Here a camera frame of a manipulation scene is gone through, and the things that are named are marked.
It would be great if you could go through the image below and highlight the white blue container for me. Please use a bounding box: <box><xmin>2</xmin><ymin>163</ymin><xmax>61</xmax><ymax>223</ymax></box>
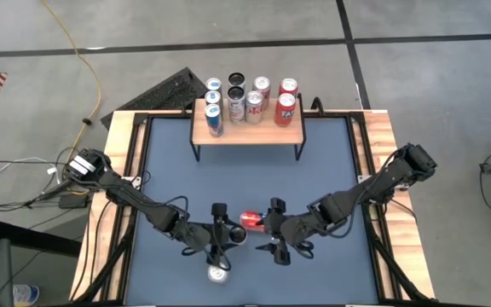
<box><xmin>13</xmin><ymin>283</ymin><xmax>41</xmax><ymax>307</ymax></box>

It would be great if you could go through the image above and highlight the black power brick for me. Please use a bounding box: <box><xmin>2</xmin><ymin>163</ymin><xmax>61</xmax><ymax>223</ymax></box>
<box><xmin>57</xmin><ymin>194</ymin><xmax>91</xmax><ymax>210</ymax></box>

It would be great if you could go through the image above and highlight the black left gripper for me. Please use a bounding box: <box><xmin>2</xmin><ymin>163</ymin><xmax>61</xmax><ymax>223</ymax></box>
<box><xmin>183</xmin><ymin>203</ymin><xmax>246</xmax><ymax>272</ymax></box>

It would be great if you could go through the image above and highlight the yellow cable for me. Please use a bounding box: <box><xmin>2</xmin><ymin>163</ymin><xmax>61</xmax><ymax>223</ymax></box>
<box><xmin>40</xmin><ymin>0</ymin><xmax>103</xmax><ymax>165</ymax></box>

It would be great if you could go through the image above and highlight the silver Diet Coke can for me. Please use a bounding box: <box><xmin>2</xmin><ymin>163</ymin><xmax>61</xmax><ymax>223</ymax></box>
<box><xmin>252</xmin><ymin>76</ymin><xmax>272</xmax><ymax>111</ymax></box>
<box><xmin>245</xmin><ymin>90</ymin><xmax>265</xmax><ymax>125</ymax></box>
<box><xmin>206</xmin><ymin>264</ymin><xmax>231</xmax><ymax>286</ymax></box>

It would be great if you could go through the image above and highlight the black perforated box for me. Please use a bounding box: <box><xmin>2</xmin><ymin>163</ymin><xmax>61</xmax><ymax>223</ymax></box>
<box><xmin>100</xmin><ymin>67</ymin><xmax>212</xmax><ymax>131</ymax></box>

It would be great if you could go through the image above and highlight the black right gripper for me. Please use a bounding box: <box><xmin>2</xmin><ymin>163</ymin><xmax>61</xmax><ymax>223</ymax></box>
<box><xmin>255</xmin><ymin>198</ymin><xmax>315</xmax><ymax>266</ymax></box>

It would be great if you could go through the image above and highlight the black metal table frame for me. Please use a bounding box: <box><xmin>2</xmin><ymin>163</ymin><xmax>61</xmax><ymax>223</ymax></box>
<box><xmin>72</xmin><ymin>108</ymin><xmax>438</xmax><ymax>307</ymax></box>

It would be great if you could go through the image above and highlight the wooden shelf black metal frame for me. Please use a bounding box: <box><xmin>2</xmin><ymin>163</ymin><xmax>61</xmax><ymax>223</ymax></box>
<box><xmin>188</xmin><ymin>92</ymin><xmax>307</xmax><ymax>162</ymax></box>

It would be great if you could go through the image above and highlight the blue-grey table mat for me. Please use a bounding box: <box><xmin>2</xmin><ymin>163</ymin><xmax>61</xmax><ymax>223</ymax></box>
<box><xmin>124</xmin><ymin>115</ymin><xmax>381</xmax><ymax>306</ymax></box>

